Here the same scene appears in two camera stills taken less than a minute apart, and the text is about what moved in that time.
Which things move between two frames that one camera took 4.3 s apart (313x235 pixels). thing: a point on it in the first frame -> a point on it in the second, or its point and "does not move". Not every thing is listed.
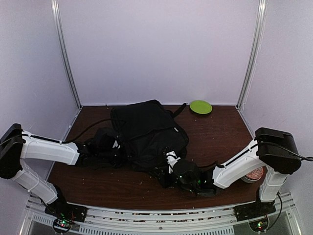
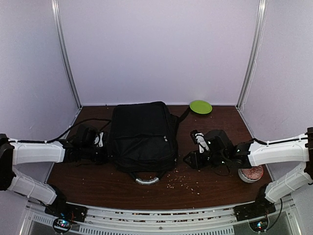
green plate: [200, 106] does not move
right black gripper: [163, 180] -> [195, 161]
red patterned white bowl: [253, 176] does not move
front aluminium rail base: [277, 215] does not move
